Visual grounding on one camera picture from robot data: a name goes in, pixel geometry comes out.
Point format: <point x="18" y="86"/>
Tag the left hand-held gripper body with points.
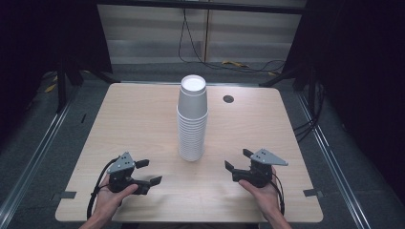
<point x="122" y="163"/>

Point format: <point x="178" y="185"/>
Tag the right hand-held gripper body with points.
<point x="262" y="168"/>

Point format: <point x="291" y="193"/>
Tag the stack of white paper cups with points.
<point x="191" y="140"/>

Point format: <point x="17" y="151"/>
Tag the person's right hand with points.
<point x="262" y="197"/>

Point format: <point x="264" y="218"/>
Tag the person's left hand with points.
<point x="110" y="200"/>

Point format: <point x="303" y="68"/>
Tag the grey tape strip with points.
<point x="312" y="192"/>
<point x="67" y="194"/>

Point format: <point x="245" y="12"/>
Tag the dark round table grommet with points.
<point x="228" y="99"/>

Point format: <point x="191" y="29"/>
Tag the black metal stand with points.
<point x="286" y="76"/>
<point x="62" y="86"/>

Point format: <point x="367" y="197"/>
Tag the yellow floor tape piece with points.
<point x="50" y="87"/>
<point x="235" y="64"/>

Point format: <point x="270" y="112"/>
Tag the metal floor rail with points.
<point x="334" y="165"/>
<point x="28" y="165"/>

